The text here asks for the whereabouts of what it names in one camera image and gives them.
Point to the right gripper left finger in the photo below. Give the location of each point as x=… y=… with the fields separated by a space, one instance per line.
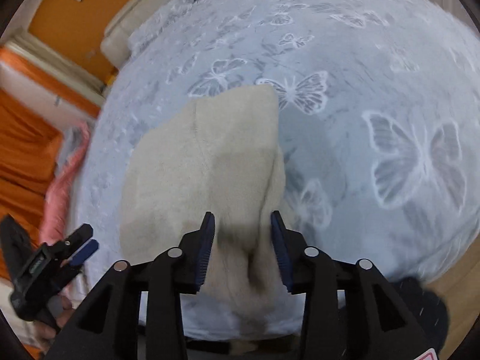
x=196 y=250

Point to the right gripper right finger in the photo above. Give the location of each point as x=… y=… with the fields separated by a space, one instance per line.
x=289 y=246

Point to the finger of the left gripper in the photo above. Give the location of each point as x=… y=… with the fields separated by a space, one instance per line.
x=82 y=255
x=74 y=242

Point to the cream fleece garment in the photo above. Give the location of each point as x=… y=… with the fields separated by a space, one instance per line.
x=221 y=155

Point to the pink clothing item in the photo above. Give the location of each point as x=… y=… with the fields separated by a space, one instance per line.
x=58 y=199

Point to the grey clothing item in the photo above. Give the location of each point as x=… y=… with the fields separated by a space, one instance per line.
x=72 y=138

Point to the person's left hand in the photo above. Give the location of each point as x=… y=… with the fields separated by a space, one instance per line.
x=44 y=334

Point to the orange curtain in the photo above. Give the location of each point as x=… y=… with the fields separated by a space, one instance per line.
x=28 y=150

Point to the blue butterfly duvet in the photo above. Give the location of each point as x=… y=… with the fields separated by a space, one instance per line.
x=378 y=124

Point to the cream padded headboard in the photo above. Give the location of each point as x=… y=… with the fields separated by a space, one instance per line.
x=126 y=21

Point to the blue floral pillow left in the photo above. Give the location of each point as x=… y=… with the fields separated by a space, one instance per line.
x=176 y=14

